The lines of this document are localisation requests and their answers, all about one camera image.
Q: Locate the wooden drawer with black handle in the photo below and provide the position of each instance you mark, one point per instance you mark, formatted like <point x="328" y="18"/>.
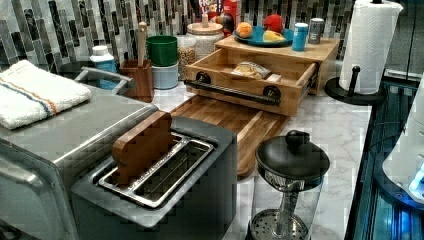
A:
<point x="280" y="92"/>

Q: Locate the bagged bread in drawer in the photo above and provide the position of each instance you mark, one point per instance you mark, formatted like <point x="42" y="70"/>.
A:
<point x="251" y="69"/>

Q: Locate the wooden drawer cabinet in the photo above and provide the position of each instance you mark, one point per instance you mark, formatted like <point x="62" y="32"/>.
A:
<point x="323" y="54"/>

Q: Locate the wooden cutting board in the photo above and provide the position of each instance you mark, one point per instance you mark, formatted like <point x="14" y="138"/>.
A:
<point x="252" y="126"/>

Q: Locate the light blue bowl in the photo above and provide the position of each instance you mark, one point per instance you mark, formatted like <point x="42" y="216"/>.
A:
<point x="165" y="77"/>

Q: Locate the brown wooden utensil holder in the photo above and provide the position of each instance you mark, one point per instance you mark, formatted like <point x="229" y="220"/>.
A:
<point x="143" y="89"/>

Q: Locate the grey toaster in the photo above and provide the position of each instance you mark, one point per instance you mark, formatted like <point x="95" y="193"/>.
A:
<point x="189" y="194"/>

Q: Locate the glass jar of grains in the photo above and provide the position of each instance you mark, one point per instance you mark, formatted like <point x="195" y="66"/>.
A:
<point x="186" y="53"/>

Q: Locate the green bowl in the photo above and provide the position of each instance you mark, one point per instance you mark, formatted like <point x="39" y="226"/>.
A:
<point x="162" y="50"/>

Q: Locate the wooden toast slice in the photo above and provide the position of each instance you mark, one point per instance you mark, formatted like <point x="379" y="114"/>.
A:
<point x="142" y="146"/>

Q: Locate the glass jar with wooden lid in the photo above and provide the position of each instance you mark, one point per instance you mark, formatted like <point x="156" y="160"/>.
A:
<point x="206" y="34"/>

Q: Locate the blue plate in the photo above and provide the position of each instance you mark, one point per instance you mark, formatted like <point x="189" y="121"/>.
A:
<point x="256" y="38"/>

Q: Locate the glass french press black lid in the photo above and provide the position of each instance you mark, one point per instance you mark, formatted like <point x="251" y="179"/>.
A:
<point x="287" y="187"/>

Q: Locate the orange fruit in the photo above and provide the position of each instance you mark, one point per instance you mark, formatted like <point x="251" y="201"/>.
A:
<point x="244" y="30"/>

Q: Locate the dark pepper grinder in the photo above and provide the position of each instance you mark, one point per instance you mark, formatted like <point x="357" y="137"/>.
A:
<point x="227" y="21"/>

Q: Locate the yellow banana piece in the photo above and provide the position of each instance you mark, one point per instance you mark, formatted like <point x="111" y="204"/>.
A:
<point x="272" y="36"/>

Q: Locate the red cereal box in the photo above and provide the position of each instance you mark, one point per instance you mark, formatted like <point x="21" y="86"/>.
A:
<point x="214" y="8"/>

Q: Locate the red apple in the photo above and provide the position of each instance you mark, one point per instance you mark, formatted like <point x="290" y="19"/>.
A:
<point x="273" y="22"/>

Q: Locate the wooden spoon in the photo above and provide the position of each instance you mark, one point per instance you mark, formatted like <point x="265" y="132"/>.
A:
<point x="142" y="26"/>

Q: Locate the white blue bottle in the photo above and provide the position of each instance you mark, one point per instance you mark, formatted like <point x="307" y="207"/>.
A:
<point x="103" y="60"/>

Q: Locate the blue can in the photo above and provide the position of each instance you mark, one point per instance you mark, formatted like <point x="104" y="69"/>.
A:
<point x="299" y="36"/>

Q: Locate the black paper towel holder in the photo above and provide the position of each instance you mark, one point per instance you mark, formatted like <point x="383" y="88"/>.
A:
<point x="334" y="90"/>

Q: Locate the silver can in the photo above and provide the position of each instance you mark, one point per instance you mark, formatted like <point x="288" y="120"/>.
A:
<point x="316" y="27"/>

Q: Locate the silver toaster oven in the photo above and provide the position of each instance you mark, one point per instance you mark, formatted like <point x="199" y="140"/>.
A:
<point x="41" y="162"/>

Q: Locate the white paper towel roll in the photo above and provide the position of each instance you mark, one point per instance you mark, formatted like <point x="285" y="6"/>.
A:
<point x="369" y="38"/>

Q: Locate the white striped folded towel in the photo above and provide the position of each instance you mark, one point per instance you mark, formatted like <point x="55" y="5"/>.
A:
<point x="29" y="94"/>

